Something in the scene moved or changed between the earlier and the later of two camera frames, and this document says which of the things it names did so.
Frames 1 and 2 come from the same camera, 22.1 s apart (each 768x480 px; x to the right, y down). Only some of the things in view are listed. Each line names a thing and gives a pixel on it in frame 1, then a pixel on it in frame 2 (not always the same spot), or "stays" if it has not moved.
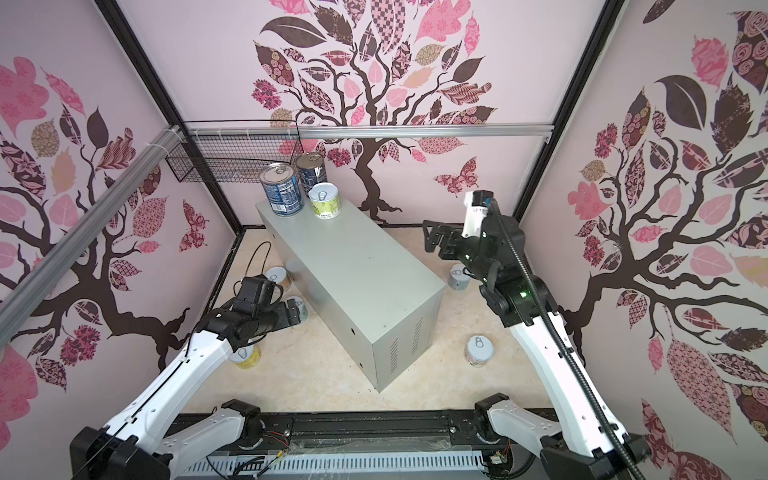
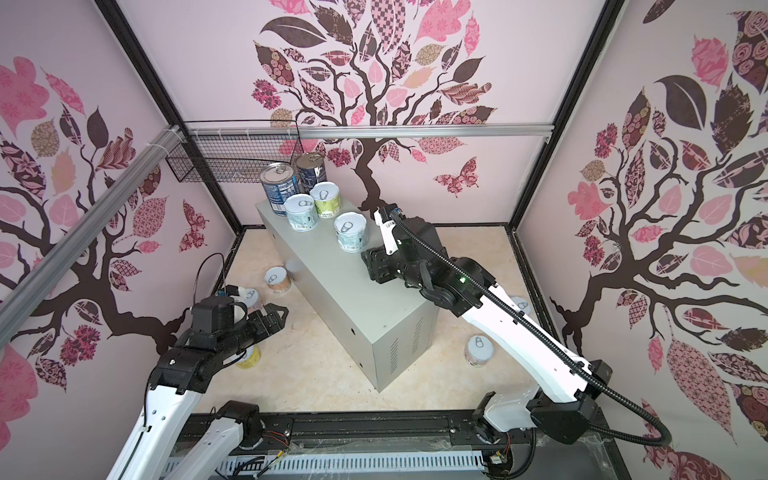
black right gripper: x=453 y=236 -> x=377 y=263
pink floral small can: x=479 y=350 stays
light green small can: x=326 y=202 stays
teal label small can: x=301 y=307 -> x=301 y=212
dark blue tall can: x=312 y=170 stays
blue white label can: x=282 y=189 stays
